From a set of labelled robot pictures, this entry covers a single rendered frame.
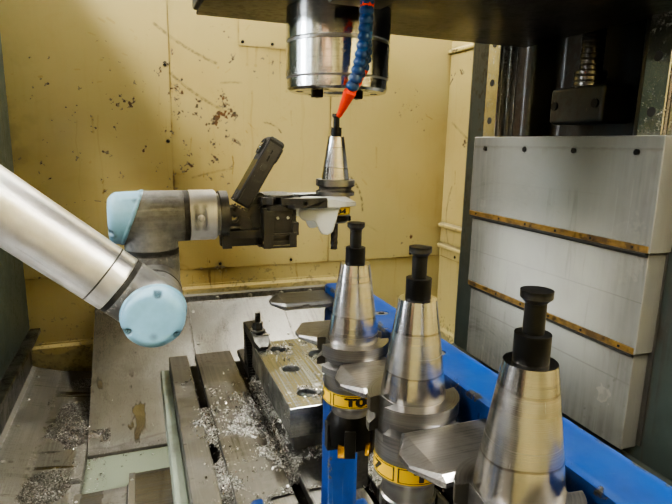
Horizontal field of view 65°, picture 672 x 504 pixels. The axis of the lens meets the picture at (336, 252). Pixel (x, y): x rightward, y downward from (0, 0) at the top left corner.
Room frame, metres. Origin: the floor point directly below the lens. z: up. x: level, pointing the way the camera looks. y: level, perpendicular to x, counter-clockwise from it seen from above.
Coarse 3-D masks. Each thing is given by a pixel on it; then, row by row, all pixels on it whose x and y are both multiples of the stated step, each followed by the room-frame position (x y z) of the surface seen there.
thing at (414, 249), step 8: (416, 248) 0.33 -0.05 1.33; (424, 248) 0.33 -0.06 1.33; (416, 256) 0.34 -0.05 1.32; (424, 256) 0.34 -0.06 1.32; (416, 264) 0.34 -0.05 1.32; (424, 264) 0.34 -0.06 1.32; (416, 272) 0.34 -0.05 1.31; (424, 272) 0.34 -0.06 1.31; (408, 280) 0.34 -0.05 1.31; (416, 280) 0.33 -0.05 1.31; (424, 280) 0.33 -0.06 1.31; (408, 288) 0.34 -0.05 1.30; (416, 288) 0.33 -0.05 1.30; (424, 288) 0.33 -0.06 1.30; (408, 296) 0.34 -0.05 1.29; (416, 296) 0.33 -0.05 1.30; (424, 296) 0.33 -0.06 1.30
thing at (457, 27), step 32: (192, 0) 0.90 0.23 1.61; (224, 0) 0.82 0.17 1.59; (256, 0) 0.82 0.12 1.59; (288, 0) 0.81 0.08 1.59; (416, 0) 0.80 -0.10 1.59; (448, 0) 0.79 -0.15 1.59; (480, 0) 0.79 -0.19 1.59; (512, 0) 0.79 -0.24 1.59; (544, 0) 0.78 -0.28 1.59; (576, 0) 0.78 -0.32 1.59; (608, 0) 0.78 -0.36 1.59; (640, 0) 0.77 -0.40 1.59; (416, 32) 1.01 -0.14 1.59; (448, 32) 1.00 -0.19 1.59; (480, 32) 1.00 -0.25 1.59; (512, 32) 0.99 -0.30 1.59; (544, 32) 0.99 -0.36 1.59; (576, 32) 0.98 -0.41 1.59
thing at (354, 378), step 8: (376, 360) 0.42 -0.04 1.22; (384, 360) 0.42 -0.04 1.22; (344, 368) 0.40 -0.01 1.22; (352, 368) 0.40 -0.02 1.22; (360, 368) 0.40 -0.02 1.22; (368, 368) 0.40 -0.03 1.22; (376, 368) 0.40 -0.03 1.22; (336, 376) 0.39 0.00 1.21; (344, 376) 0.39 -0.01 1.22; (352, 376) 0.38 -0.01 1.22; (360, 376) 0.38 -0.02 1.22; (368, 376) 0.38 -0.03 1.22; (376, 376) 0.38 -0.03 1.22; (344, 384) 0.37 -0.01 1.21; (352, 384) 0.37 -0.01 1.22; (360, 384) 0.37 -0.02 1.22; (368, 384) 0.37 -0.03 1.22; (352, 392) 0.37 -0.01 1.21; (360, 392) 0.36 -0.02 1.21
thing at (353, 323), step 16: (352, 272) 0.43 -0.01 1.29; (368, 272) 0.44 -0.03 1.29; (336, 288) 0.44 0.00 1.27; (352, 288) 0.43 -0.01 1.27; (368, 288) 0.43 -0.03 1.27; (336, 304) 0.43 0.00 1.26; (352, 304) 0.43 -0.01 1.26; (368, 304) 0.43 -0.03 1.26; (336, 320) 0.43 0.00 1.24; (352, 320) 0.42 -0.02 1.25; (368, 320) 0.43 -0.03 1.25; (336, 336) 0.43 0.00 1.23; (352, 336) 0.42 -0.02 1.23; (368, 336) 0.43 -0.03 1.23
